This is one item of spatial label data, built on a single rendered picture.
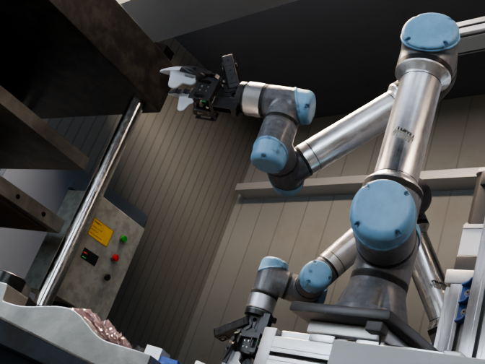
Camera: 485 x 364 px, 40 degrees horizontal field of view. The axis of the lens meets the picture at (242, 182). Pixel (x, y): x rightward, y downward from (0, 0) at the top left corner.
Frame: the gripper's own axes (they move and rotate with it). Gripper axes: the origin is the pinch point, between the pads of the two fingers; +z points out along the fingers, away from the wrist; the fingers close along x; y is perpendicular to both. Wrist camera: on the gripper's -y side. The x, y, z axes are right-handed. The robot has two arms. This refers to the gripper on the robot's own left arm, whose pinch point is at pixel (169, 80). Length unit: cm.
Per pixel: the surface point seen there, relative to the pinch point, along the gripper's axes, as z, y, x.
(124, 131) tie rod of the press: 51, -30, 64
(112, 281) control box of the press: 52, 9, 106
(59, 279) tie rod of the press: 50, 26, 73
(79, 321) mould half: -1, 57, 13
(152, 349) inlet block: -16, 56, 18
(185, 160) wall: 143, -164, 271
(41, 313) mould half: 8, 57, 13
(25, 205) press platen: 63, 13, 54
